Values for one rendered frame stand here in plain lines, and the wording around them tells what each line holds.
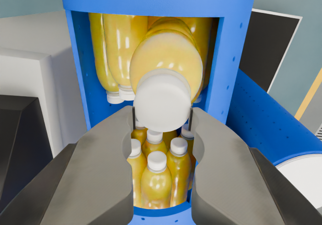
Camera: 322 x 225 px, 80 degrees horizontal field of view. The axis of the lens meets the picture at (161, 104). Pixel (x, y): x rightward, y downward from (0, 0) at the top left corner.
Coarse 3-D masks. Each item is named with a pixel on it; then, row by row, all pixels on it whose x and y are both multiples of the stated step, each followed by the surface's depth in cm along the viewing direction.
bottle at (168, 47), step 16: (160, 32) 18; (176, 32) 18; (144, 48) 16; (160, 48) 15; (176, 48) 15; (192, 48) 17; (144, 64) 15; (160, 64) 14; (176, 64) 14; (192, 64) 15; (144, 80) 14; (192, 80) 15; (192, 96) 16
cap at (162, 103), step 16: (160, 80) 12; (176, 80) 13; (144, 96) 12; (160, 96) 12; (176, 96) 12; (144, 112) 13; (160, 112) 13; (176, 112) 13; (160, 128) 14; (176, 128) 14
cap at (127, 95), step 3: (120, 90) 36; (120, 93) 36; (123, 93) 35; (126, 93) 35; (129, 93) 35; (132, 93) 35; (120, 96) 36; (123, 96) 35; (126, 96) 35; (129, 96) 35; (132, 96) 35; (123, 99) 36; (126, 99) 36; (129, 99) 36; (132, 99) 36
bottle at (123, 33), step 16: (112, 16) 28; (128, 16) 28; (144, 16) 29; (112, 32) 29; (128, 32) 29; (144, 32) 30; (112, 48) 30; (128, 48) 30; (112, 64) 31; (128, 64) 31; (128, 80) 33
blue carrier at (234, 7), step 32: (64, 0) 24; (96, 0) 20; (128, 0) 19; (160, 0) 19; (192, 0) 19; (224, 0) 21; (224, 32) 23; (224, 64) 25; (96, 96) 43; (224, 96) 29; (128, 224) 38; (160, 224) 37; (192, 224) 42
